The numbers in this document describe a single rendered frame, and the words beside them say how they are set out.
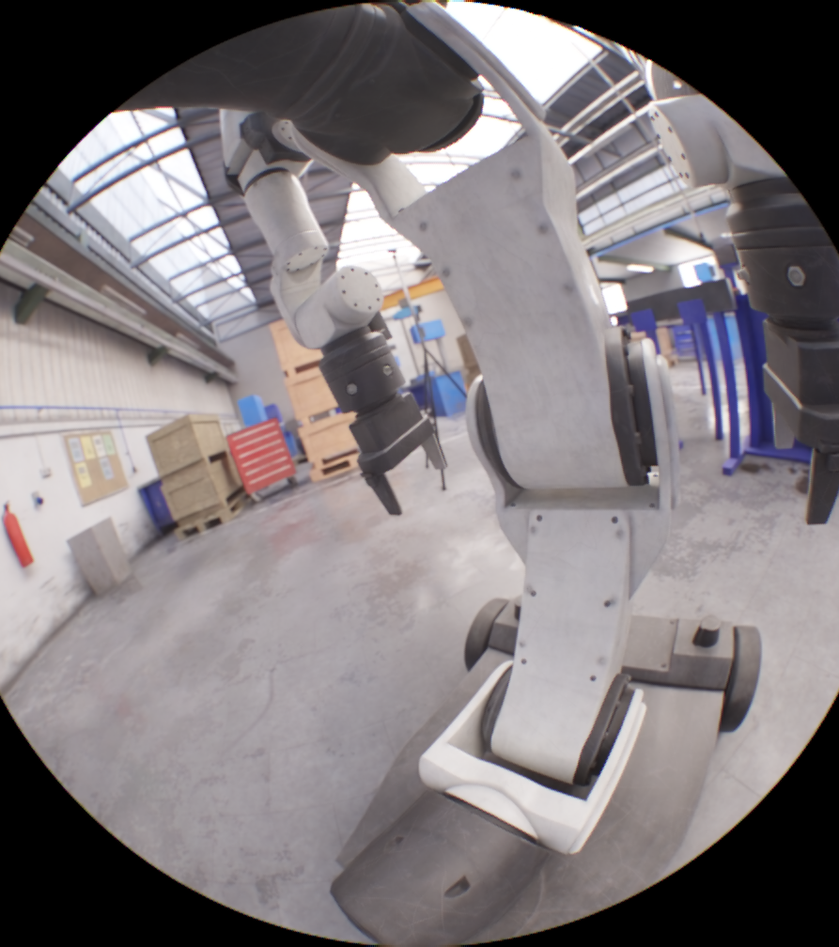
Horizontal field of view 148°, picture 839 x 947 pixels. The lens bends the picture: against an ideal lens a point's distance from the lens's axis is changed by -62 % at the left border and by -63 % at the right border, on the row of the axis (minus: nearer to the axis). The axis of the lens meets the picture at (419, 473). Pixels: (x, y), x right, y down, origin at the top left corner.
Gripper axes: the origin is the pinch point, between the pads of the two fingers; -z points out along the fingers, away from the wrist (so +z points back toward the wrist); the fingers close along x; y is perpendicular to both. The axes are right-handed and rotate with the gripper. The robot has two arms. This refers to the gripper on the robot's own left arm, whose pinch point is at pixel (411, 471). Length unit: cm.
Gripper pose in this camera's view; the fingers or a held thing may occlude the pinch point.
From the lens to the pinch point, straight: 43.4
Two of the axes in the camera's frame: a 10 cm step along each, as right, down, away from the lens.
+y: -7.1, 0.4, 7.1
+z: -4.2, -8.3, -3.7
